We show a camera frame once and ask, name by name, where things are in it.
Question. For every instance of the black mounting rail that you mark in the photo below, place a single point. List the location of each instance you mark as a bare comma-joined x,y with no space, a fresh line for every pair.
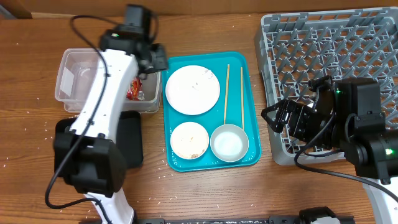
306,216

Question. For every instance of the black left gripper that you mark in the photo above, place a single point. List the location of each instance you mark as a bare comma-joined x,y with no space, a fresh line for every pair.
162,61

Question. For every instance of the grey bowl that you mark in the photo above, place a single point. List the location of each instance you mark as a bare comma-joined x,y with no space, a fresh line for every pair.
229,143

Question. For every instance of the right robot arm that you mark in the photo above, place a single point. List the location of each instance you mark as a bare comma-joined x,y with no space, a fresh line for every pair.
346,117

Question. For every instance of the black tray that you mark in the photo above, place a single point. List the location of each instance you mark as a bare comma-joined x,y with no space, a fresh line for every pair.
128,139

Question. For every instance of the grey dishwasher rack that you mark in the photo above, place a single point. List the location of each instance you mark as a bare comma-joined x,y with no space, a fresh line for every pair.
293,48

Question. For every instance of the red snack wrapper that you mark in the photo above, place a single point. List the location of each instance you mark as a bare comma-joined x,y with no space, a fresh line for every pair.
135,92

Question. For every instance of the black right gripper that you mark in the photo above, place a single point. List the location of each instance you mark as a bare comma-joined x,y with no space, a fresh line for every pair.
300,111

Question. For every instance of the clear plastic bin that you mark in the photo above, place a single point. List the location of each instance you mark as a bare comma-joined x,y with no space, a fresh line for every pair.
76,75

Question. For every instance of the large pink plate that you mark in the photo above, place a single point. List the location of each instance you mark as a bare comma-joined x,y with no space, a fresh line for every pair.
192,90

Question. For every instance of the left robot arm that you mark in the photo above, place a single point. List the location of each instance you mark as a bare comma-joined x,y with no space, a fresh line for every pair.
86,155

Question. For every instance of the teal serving tray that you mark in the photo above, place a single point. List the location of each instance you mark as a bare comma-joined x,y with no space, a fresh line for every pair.
217,63

